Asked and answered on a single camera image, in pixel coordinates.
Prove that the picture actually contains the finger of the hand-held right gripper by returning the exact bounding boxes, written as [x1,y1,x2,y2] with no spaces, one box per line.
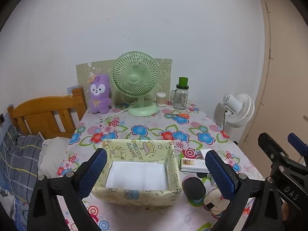
[258,132,289,167]
[287,133,308,156]

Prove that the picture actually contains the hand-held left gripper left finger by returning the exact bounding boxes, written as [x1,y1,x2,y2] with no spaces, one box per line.
[27,147,108,231]

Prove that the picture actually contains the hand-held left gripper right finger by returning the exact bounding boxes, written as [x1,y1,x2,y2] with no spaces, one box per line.
[205,150,287,231]

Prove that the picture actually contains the white round earbuds case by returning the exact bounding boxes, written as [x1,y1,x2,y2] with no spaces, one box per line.
[203,188,231,219]

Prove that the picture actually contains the small white card box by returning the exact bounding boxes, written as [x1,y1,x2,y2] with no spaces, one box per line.
[180,157,210,174]

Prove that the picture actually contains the round lavender case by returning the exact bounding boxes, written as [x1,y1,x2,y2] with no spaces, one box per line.
[183,177,206,201]

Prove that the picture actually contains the yellow fabric storage box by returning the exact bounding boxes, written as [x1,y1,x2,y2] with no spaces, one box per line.
[90,138,183,207]

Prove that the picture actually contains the white pillow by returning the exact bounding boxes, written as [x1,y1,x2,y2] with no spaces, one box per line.
[37,137,73,178]

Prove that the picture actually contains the white standing fan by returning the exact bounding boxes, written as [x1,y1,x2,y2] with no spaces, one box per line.
[221,93,255,130]

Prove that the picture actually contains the beige door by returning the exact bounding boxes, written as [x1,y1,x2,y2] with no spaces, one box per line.
[237,0,308,154]

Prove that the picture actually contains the floral tablecloth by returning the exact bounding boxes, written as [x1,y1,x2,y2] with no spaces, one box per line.
[56,102,267,231]

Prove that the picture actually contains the purple plush bunny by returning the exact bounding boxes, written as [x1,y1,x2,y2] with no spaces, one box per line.
[88,74,112,114]

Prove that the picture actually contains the orange scissors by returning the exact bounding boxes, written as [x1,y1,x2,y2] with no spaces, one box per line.
[166,113,190,119]

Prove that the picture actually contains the plaid blanket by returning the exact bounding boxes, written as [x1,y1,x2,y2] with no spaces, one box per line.
[0,123,44,203]

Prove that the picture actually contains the glass jar with green lid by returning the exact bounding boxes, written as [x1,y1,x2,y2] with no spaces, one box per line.
[170,77,189,110]

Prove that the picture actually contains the wooden bed headboard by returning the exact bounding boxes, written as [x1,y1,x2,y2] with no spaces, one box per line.
[7,87,87,140]

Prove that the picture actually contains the cotton swab jar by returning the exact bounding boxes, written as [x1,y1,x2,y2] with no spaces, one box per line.
[156,92,167,107]

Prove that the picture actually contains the green desk fan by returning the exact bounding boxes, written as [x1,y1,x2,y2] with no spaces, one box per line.
[112,51,160,116]

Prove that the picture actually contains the patterned cardboard sheet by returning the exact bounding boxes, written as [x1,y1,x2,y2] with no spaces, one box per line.
[76,58,173,106]

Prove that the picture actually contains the white fan cable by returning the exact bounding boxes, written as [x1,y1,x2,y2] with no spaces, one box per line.
[101,101,140,121]

